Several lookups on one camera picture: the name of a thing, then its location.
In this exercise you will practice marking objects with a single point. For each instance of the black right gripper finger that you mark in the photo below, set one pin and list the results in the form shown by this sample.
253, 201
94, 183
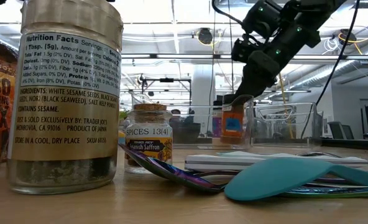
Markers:
258, 74

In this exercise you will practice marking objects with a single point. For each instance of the black-lidded orange label spice jar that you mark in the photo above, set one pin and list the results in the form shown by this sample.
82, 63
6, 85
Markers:
232, 124

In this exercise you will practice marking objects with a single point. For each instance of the black-lidded purple label spice jar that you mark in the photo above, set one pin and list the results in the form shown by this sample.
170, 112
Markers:
216, 124

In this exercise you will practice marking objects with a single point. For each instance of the white and teal utensil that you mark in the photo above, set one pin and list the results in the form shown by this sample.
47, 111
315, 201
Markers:
296, 157

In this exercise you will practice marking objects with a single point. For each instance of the teal silicone spoon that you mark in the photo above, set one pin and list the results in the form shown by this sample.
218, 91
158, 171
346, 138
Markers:
264, 182

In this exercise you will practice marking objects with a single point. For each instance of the small cork-lidded saffron jar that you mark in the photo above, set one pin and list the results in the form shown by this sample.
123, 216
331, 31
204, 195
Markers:
148, 140

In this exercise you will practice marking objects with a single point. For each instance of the iridescent purple metal spoon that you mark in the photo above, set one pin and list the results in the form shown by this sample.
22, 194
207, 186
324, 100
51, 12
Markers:
177, 175

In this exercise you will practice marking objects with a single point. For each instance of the large gold label seasoning jar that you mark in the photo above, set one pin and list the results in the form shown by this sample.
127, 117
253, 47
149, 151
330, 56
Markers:
66, 109

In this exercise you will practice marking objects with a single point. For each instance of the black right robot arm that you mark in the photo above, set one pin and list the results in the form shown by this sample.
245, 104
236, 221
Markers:
320, 12

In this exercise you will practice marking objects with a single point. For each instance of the grey office chair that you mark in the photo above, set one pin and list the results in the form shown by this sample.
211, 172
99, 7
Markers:
337, 130

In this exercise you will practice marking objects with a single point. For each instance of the iridescent green-blue metal spoon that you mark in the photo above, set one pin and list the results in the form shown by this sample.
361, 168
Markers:
327, 192

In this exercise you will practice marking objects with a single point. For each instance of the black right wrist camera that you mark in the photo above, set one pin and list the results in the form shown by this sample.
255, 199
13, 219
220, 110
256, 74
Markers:
243, 49

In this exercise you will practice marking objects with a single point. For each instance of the black metal gantry frame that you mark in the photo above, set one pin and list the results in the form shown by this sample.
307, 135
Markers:
167, 80

